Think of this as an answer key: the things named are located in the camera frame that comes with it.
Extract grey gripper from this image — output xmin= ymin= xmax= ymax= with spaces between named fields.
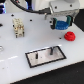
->
xmin=44 ymin=0 xmax=76 ymax=30

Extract red gear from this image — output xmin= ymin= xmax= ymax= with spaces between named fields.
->
xmin=64 ymin=31 xmax=76 ymax=41

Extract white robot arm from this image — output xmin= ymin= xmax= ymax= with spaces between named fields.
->
xmin=28 ymin=0 xmax=79 ymax=30

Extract beige connector block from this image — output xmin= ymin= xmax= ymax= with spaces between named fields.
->
xmin=13 ymin=18 xmax=24 ymax=37

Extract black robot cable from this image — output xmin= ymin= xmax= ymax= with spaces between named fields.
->
xmin=9 ymin=0 xmax=51 ymax=15

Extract black peg base plate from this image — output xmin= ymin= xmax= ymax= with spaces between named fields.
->
xmin=26 ymin=46 xmax=66 ymax=68

